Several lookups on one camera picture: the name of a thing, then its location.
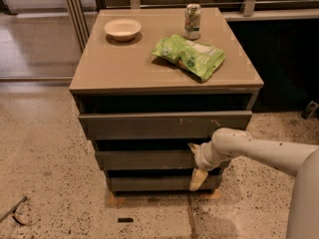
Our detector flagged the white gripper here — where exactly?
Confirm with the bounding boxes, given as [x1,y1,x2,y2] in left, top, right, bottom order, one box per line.
[188,142,226,191]

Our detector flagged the grey drawer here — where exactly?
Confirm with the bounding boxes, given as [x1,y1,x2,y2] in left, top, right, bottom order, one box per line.
[96,150,196,170]
[106,174,223,193]
[79,111,252,140]

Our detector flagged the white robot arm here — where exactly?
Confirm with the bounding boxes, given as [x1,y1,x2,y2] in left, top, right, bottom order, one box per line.
[189,127,319,239]

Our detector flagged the grey top drawer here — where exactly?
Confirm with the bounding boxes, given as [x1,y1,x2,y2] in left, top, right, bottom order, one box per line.
[79,111,252,140]

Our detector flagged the grey bottom drawer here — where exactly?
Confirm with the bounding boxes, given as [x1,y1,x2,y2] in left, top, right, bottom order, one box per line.
[106,174,223,193]

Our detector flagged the grey drawer cabinet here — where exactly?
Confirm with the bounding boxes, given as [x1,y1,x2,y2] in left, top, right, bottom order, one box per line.
[70,8,263,184]

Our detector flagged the small black floor object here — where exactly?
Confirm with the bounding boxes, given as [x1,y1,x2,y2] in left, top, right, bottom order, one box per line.
[118,217,134,223]

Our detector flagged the green snack bag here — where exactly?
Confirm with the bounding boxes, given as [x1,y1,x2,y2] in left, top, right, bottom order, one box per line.
[152,34,225,82]

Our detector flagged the white green drink can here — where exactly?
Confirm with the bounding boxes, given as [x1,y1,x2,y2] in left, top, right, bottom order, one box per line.
[184,4,201,40]

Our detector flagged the beige paper bowl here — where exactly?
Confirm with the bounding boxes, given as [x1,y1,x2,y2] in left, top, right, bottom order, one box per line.
[104,19,142,42]

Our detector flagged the metal rod on floor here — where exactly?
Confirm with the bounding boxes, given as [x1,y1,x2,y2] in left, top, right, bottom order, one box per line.
[0,195,28,226]

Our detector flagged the dark object by wall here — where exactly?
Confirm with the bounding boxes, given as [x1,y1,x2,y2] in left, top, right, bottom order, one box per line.
[301,101,319,120]

